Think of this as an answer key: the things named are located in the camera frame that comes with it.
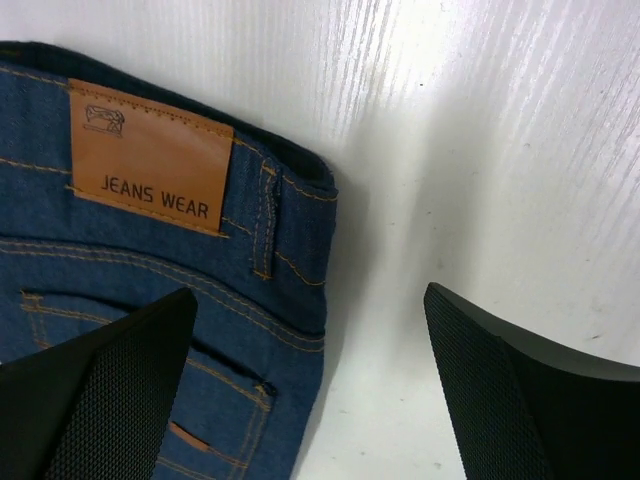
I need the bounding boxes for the dark blue jeans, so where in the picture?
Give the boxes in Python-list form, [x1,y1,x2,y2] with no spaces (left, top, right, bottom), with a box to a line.
[1,41,337,479]

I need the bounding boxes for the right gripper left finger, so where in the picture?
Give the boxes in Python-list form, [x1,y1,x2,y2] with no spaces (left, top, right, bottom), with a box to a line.
[1,288,196,479]

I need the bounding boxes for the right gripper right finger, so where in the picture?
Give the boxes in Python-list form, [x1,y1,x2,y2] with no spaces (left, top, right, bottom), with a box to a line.
[424,283,639,479]

